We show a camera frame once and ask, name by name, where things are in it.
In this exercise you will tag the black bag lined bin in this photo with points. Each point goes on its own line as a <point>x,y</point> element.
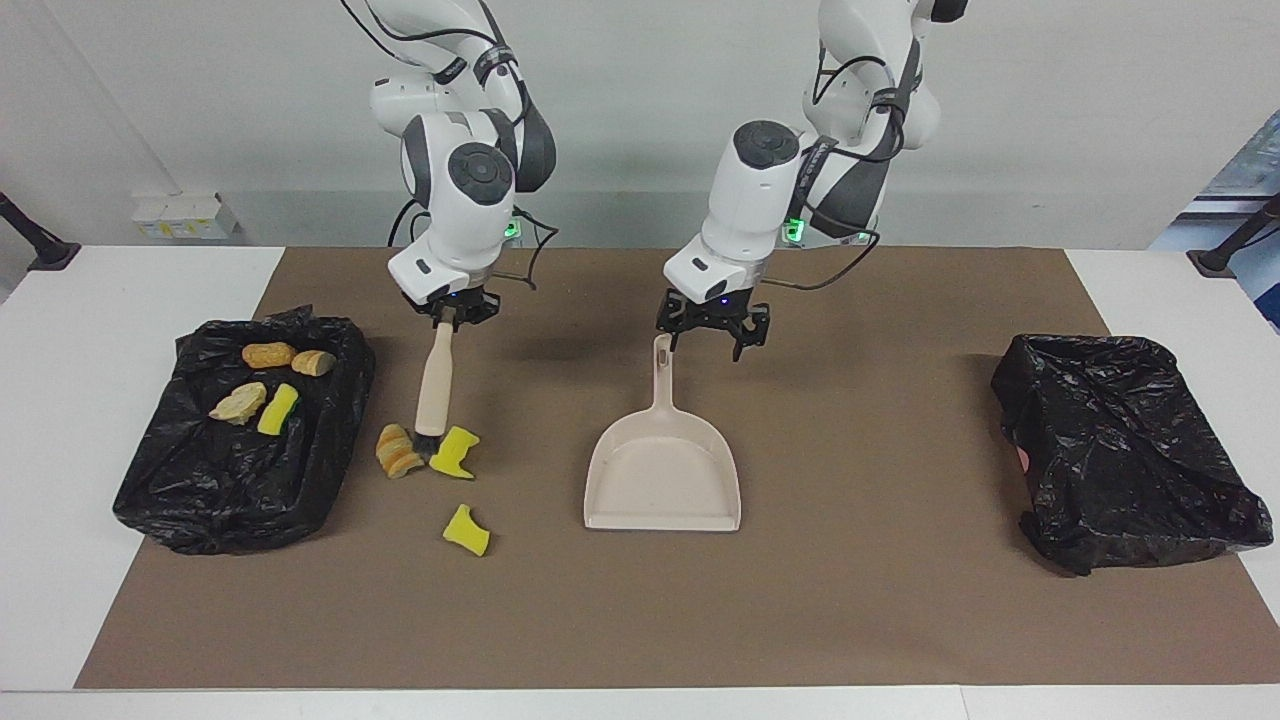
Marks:
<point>200,490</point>
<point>1120,450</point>

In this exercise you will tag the beige plastic dustpan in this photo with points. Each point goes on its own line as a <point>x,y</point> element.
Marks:
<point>660,480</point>

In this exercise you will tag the blue glass partition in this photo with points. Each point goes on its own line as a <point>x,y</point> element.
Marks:
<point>1255,170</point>

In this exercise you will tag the notched yellow sponge piece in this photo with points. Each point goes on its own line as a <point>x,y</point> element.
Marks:
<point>455,452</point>

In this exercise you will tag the striped croissant bread piece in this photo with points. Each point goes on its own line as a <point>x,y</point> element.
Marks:
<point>398,455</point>

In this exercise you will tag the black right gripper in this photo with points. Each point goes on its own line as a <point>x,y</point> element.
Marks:
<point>458,303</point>

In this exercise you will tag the black stand foot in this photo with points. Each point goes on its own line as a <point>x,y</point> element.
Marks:
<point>45,250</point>
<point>1215,262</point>

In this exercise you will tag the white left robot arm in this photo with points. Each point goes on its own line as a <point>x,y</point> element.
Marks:
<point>750,190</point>

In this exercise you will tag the small yellow sponge piece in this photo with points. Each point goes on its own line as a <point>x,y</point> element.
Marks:
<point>466,530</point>

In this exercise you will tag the pale crusty bread chunk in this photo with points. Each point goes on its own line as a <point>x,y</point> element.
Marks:
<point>238,404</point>

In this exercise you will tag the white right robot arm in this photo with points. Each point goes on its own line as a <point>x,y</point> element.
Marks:
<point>465,200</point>

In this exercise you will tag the brown bread roll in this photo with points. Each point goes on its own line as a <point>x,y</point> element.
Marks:
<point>268,355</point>

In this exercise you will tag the beige hand brush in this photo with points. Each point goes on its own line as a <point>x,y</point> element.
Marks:
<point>435,380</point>

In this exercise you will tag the pale cut bread chunk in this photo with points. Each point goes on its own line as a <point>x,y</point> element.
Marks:
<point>314,363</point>

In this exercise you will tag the brown table mat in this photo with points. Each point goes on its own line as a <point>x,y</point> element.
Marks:
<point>900,600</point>

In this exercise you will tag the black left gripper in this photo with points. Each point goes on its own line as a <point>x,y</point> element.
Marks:
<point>715,308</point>

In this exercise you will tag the green and yellow sponge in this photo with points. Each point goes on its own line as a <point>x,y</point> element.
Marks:
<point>278,410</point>

